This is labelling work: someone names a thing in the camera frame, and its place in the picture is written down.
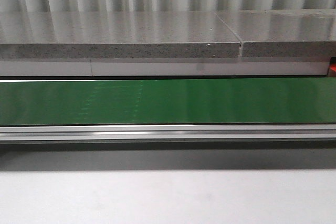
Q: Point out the grey stone slab left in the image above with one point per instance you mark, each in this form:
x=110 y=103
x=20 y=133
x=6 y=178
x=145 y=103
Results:
x=115 y=35

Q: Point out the grey stone slab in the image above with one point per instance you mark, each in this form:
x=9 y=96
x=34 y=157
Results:
x=302 y=34
x=115 y=35

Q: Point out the green conveyor belt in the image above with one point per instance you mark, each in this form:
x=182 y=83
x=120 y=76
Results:
x=167 y=101

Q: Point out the grey stone slab right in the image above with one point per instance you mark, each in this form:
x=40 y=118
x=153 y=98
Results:
x=302 y=34

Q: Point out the white panel under slab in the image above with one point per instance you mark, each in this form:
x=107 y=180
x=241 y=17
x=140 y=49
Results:
x=164 y=67

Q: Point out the red object at right edge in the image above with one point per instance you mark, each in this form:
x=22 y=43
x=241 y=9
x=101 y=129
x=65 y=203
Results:
x=332 y=70

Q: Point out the aluminium conveyor side rail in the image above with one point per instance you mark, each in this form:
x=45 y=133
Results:
x=166 y=133

